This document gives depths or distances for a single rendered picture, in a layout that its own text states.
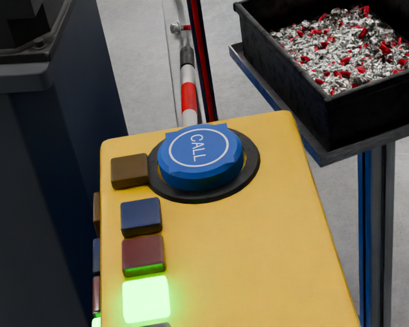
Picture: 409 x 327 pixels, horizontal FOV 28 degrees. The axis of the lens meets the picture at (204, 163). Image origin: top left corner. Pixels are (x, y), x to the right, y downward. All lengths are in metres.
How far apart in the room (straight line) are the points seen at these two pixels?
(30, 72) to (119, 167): 0.39
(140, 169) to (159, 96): 1.96
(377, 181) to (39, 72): 0.37
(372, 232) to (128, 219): 0.61
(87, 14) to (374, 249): 0.43
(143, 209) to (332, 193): 1.60
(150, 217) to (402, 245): 1.50
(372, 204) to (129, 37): 1.82
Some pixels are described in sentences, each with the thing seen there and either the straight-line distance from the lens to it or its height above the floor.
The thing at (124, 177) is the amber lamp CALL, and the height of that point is 1.08.
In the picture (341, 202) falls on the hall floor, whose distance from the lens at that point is 1.93.
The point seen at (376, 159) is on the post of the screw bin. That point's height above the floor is 0.76.
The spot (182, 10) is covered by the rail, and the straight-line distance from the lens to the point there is 0.98.
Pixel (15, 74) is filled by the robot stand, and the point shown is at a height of 0.93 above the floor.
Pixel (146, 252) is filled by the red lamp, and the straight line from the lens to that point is 0.34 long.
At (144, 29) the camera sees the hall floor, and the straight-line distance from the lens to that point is 2.67.
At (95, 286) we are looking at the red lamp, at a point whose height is 1.06.
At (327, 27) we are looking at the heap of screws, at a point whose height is 0.84.
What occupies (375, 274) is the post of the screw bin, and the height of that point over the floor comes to 0.58.
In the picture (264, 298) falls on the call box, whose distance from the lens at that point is 0.32.
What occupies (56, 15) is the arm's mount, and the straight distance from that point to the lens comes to 0.81.
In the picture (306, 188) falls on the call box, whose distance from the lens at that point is 0.37.
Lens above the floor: 1.32
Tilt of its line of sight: 39 degrees down
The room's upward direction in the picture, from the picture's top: 10 degrees counter-clockwise
